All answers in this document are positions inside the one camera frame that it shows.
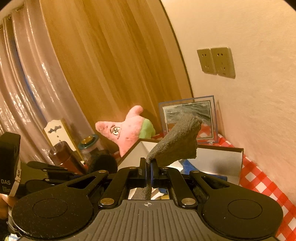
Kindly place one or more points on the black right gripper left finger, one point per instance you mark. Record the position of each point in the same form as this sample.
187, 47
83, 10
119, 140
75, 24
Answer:
123, 181

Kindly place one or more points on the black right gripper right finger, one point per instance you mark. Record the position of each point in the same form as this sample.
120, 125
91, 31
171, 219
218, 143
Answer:
172, 180

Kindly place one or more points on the blue fluffy towel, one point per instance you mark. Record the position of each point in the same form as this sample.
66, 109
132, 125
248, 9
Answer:
187, 167

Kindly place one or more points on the grey fluffy cloth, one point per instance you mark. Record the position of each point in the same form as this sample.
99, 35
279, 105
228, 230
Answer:
178, 144

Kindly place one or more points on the person's left hand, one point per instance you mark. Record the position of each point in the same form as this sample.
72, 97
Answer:
6, 202

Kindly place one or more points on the pink starfish plush toy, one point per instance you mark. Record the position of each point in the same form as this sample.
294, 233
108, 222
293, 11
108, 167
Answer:
125, 134

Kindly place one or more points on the dark brown cylindrical canister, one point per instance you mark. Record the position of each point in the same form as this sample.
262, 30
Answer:
62, 155

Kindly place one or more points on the glass jar green lid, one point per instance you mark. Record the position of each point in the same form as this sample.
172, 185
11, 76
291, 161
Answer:
90, 146

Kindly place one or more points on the brown cardboard box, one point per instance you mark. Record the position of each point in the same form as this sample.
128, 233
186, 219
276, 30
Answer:
224, 161

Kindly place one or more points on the framed picture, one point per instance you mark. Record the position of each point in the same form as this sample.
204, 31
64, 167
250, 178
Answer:
199, 110

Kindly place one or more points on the beige curtain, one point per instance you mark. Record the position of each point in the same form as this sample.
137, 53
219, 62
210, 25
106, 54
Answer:
34, 89

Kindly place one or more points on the red white checkered tablecloth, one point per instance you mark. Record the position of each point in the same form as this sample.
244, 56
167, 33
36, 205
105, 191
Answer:
253, 178

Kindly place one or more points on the brown wooden door panel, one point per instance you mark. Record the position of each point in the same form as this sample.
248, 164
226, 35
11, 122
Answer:
117, 54

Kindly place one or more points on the beige double wall socket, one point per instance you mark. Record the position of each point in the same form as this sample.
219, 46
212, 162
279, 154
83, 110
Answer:
217, 61

